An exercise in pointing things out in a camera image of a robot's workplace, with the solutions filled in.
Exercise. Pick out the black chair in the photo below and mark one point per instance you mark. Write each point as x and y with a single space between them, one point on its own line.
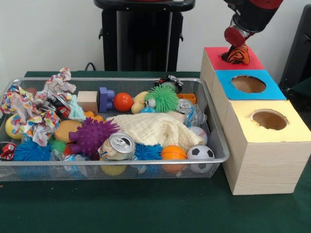
301 53

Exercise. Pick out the small soccer ball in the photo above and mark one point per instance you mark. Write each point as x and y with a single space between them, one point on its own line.
200 153

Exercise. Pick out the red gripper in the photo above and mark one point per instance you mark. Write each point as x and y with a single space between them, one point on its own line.
234 36

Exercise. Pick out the crushed silver can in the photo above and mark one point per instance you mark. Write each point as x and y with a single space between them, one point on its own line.
119 145

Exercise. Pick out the plain wooden cube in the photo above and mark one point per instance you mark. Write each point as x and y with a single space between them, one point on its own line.
88 101

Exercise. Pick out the clear mesh bin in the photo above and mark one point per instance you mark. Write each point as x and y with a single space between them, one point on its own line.
221 145

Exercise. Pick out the green fuzzy toy with eyes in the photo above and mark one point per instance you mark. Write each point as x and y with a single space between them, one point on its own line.
164 99

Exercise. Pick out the wooden box with three holes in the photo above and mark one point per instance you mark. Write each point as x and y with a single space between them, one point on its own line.
262 165

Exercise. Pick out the small orange basketball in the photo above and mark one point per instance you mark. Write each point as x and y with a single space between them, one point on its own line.
173 153

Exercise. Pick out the blue spiky ball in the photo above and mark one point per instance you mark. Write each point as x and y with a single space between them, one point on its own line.
33 150

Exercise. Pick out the small red ball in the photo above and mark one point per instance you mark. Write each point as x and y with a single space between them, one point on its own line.
123 102

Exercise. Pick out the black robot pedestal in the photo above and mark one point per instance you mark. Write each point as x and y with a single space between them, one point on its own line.
141 39

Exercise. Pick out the cream knitted cloth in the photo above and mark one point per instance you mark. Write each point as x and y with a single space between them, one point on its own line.
155 130

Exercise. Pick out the colourful patterned cloth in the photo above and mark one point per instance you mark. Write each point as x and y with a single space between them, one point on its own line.
34 114

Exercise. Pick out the orange striped tiger toy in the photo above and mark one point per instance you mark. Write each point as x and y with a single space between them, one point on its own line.
239 55

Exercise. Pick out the purple spiky ball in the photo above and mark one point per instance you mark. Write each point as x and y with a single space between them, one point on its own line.
92 137

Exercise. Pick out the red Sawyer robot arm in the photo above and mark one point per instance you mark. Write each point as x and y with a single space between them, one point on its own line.
257 14

